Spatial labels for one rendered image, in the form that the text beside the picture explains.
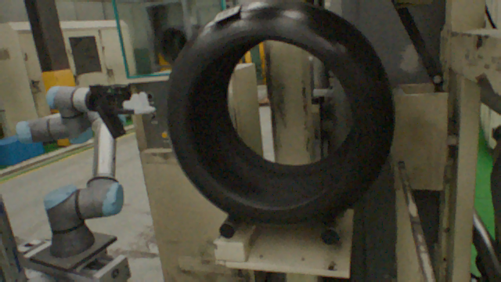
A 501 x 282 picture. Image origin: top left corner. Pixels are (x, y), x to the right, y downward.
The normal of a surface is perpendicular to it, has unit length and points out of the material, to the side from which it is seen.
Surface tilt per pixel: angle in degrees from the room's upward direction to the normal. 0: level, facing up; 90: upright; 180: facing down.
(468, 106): 90
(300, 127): 90
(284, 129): 90
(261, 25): 79
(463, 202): 90
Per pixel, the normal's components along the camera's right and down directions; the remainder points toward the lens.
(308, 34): -0.21, 0.13
